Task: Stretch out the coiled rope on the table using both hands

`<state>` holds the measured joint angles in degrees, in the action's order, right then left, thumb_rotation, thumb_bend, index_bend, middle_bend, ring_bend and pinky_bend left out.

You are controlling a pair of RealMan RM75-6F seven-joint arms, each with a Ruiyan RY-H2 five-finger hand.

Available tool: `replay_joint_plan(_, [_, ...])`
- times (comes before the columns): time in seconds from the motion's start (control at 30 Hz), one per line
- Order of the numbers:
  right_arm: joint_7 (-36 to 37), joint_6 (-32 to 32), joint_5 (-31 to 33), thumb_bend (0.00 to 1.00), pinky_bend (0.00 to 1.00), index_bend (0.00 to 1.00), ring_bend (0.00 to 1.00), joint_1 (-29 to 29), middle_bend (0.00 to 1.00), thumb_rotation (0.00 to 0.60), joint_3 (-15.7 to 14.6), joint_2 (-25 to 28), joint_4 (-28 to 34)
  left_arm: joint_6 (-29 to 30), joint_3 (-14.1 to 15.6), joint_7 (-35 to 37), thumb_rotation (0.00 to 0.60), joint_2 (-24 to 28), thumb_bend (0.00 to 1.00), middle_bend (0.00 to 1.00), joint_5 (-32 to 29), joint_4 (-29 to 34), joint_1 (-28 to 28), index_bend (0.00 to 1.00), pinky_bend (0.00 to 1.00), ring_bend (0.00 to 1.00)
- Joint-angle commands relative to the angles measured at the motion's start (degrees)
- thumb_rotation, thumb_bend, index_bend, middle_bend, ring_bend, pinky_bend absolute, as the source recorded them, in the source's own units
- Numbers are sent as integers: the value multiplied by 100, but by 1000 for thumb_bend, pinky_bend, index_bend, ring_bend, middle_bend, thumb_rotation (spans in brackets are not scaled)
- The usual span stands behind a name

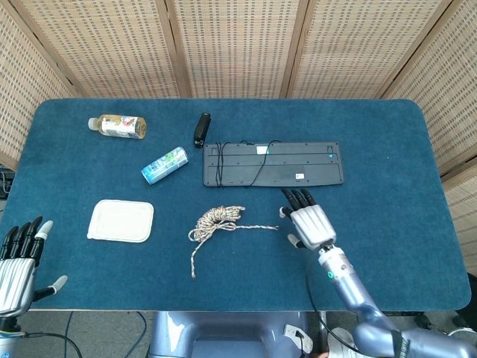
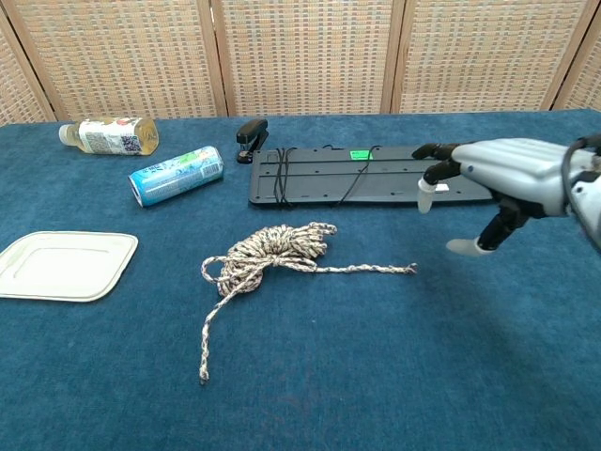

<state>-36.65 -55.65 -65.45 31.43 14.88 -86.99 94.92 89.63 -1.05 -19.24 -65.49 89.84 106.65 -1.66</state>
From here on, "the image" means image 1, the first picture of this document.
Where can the plastic tea bottle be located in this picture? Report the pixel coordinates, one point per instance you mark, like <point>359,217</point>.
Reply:
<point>119,127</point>

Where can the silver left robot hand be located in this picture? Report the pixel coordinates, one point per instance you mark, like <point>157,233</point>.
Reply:
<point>15,272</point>

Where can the white food container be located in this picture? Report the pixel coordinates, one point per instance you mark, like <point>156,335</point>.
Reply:
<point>121,220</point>

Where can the black stapler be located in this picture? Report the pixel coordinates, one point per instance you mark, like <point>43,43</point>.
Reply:
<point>202,128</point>

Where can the woven folding screen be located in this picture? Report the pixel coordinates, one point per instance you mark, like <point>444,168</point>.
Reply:
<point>238,44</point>

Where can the white power strip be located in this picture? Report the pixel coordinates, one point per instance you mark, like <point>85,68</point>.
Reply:
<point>300,333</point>

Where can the blue green drink can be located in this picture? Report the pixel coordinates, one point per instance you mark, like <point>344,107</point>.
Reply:
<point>164,166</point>

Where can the black computer keyboard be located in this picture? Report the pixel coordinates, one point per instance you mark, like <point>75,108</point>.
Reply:
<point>298,164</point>

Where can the blue table mat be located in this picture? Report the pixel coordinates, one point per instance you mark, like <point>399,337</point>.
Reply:
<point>391,168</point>

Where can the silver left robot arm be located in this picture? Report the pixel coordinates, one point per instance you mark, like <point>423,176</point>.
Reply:
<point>9,335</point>

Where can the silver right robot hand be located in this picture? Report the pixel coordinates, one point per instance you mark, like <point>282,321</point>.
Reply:
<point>313,225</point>

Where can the blue-grey robot torso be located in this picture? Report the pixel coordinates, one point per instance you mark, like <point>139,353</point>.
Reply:
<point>231,335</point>

